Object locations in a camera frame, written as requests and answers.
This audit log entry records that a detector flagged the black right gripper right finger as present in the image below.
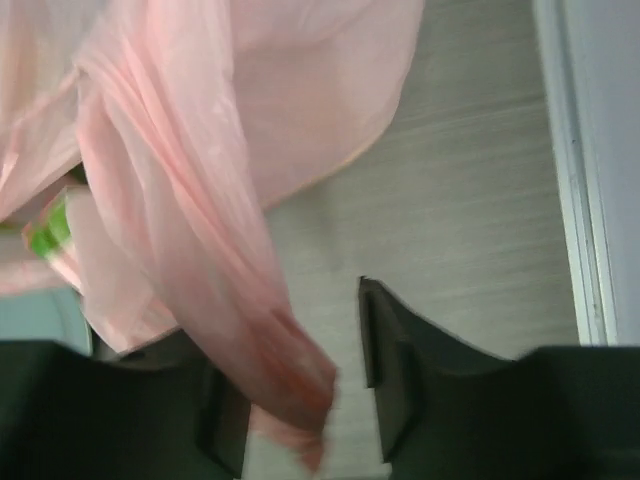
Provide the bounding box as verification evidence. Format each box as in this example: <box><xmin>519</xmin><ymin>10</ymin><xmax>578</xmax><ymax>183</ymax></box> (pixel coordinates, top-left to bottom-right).
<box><xmin>358</xmin><ymin>277</ymin><xmax>639</xmax><ymax>479</ymax></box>

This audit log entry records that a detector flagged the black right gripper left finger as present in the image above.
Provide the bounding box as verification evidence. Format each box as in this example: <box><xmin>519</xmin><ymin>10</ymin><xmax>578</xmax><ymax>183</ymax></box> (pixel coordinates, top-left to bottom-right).
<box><xmin>1</xmin><ymin>331</ymin><xmax>250</xmax><ymax>479</ymax></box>

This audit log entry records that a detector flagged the pink plastic bag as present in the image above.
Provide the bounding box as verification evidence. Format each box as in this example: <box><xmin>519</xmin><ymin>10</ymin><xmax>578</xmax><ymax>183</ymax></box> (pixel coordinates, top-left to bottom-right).
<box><xmin>1</xmin><ymin>1</ymin><xmax>425</xmax><ymax>473</ymax></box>

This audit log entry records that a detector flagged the grey round plate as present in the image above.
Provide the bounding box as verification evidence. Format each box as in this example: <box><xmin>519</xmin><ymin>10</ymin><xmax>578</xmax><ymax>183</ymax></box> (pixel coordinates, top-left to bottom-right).
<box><xmin>0</xmin><ymin>288</ymin><xmax>93</xmax><ymax>356</ymax></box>

